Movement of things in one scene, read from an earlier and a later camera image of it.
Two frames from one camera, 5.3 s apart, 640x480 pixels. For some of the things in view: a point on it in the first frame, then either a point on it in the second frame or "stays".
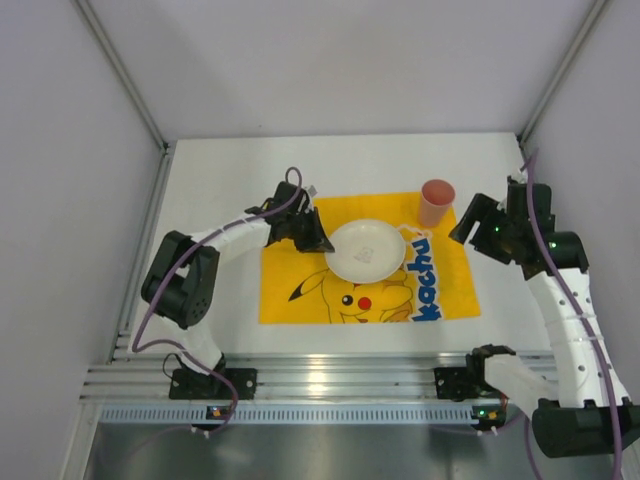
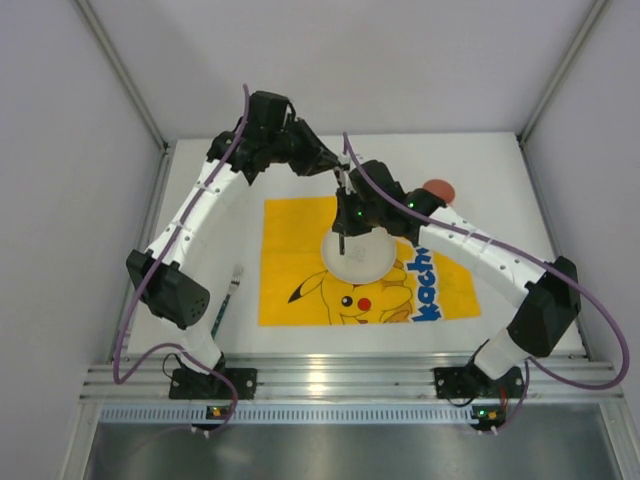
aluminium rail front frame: [288, 378] stays
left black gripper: [307, 230] to [310, 154]
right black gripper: [483, 229] to [347, 216]
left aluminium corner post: [167, 147] stays
